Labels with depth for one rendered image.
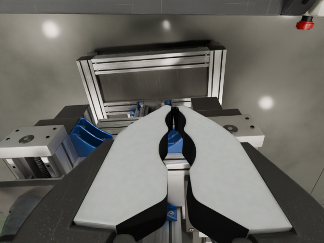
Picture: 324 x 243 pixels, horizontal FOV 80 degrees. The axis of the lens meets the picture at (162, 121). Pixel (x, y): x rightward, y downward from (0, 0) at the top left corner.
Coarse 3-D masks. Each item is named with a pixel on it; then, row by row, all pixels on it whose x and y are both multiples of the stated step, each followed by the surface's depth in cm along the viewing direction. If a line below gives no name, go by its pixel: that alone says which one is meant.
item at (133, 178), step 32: (128, 128) 10; (160, 128) 10; (128, 160) 8; (160, 160) 8; (96, 192) 6; (128, 192) 6; (160, 192) 6; (96, 224) 6; (128, 224) 6; (160, 224) 7
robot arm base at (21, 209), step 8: (16, 200) 49; (24, 200) 48; (32, 200) 48; (40, 200) 48; (16, 208) 47; (24, 208) 46; (32, 208) 46; (8, 216) 49; (16, 216) 45; (24, 216) 45; (8, 224) 45; (16, 224) 44; (8, 232) 43; (0, 240) 42; (8, 240) 42
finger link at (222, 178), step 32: (192, 128) 10; (224, 128) 10; (192, 160) 9; (224, 160) 8; (192, 192) 6; (224, 192) 6; (256, 192) 6; (192, 224) 7; (224, 224) 6; (256, 224) 6; (288, 224) 6
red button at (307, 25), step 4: (304, 16) 46; (308, 16) 46; (312, 16) 46; (300, 20) 48; (304, 20) 46; (308, 20) 46; (300, 24) 47; (304, 24) 46; (308, 24) 46; (312, 24) 46; (300, 28) 47; (304, 28) 47; (308, 28) 47
